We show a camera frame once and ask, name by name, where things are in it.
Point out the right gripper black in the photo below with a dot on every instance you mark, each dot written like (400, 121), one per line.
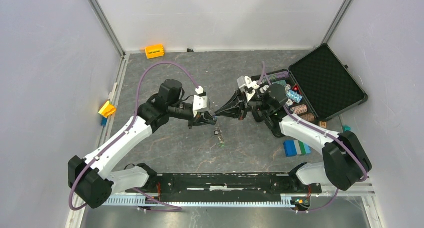
(239, 112)

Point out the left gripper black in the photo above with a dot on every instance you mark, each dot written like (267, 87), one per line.
(203, 118)

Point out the orange box at back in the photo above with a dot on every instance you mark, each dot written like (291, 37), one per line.
(154, 51)

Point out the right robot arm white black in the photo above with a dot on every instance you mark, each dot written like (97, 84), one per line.
(345, 161)

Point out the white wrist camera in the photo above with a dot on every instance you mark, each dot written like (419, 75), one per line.
(247, 85)
(201, 101)

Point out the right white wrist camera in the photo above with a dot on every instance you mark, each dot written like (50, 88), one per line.
(247, 85)

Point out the small blue block at left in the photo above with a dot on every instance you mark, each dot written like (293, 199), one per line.
(104, 121)

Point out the small wooden letter cube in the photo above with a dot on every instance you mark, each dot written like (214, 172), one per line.
(323, 124)

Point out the black poker chip case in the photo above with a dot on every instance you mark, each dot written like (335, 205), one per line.
(325, 84)

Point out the yellow orange block at left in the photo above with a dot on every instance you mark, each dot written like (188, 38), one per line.
(107, 109)

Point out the blue green white block stack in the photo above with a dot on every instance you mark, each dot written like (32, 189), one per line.
(296, 148)

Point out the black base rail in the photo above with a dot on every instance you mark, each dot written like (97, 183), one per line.
(226, 187)

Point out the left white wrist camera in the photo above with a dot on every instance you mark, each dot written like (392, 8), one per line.
(201, 101)

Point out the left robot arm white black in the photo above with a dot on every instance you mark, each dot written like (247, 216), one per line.
(92, 179)

